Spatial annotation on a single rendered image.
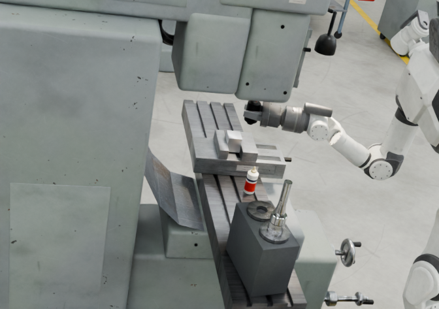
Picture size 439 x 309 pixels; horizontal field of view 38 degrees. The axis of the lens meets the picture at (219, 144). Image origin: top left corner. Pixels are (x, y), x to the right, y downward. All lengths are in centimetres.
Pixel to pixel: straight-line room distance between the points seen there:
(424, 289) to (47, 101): 123
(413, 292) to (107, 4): 125
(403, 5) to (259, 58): 478
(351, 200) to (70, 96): 264
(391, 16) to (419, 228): 318
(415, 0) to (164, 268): 471
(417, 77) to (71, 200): 109
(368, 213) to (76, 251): 234
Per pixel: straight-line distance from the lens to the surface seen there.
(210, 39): 193
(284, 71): 205
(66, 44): 180
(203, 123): 274
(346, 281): 356
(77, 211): 209
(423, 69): 187
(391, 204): 429
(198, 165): 240
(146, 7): 189
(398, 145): 225
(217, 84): 200
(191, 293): 247
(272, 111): 219
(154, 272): 237
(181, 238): 227
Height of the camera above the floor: 224
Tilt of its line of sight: 31 degrees down
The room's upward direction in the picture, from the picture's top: 12 degrees clockwise
